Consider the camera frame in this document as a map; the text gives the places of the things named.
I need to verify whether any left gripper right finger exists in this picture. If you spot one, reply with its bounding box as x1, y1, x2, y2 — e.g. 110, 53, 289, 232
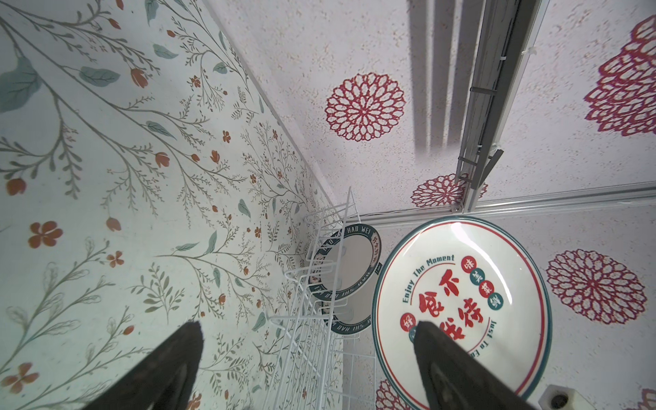
413, 321, 532, 410

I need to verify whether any white wire dish rack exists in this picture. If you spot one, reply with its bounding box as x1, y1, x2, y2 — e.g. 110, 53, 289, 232
264, 190, 379, 409

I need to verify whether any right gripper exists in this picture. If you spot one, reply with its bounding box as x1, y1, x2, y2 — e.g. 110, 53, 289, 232
538, 384, 584, 410

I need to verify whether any white round plate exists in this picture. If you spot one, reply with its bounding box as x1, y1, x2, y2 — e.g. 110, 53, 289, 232
331, 263, 383, 336
372, 216, 553, 409
309, 223, 382, 302

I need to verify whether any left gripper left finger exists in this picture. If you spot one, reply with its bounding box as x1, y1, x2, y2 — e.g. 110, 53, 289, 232
85, 321, 204, 409

